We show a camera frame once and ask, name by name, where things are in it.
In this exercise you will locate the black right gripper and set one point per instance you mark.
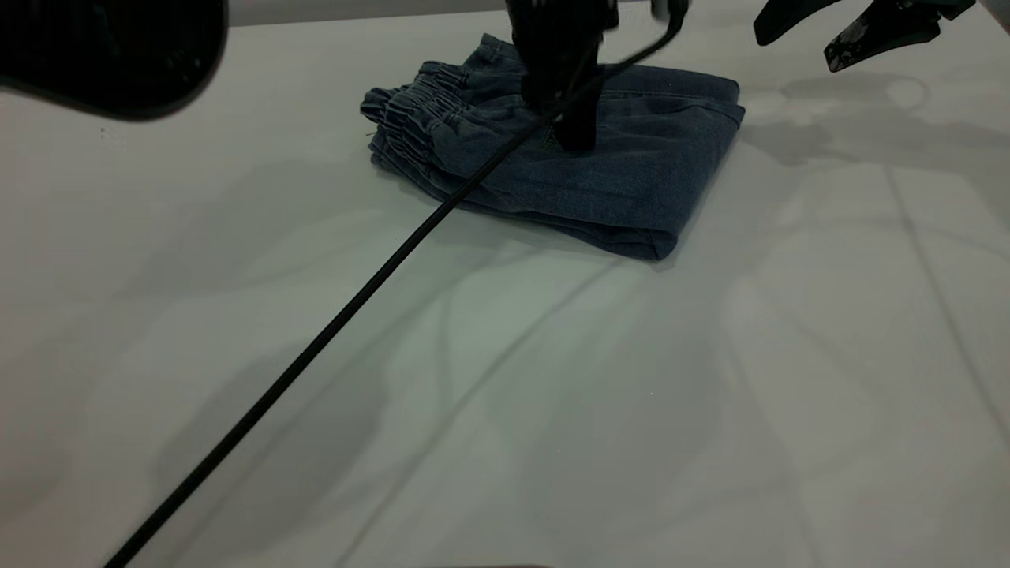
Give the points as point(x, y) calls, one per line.
point(947, 6)

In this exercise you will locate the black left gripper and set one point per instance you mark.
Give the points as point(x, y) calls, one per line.
point(552, 39)

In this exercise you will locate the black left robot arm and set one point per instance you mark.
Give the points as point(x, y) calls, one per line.
point(102, 47)

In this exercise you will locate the blue denim shorts basketball print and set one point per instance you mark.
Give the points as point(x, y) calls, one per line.
point(615, 173)

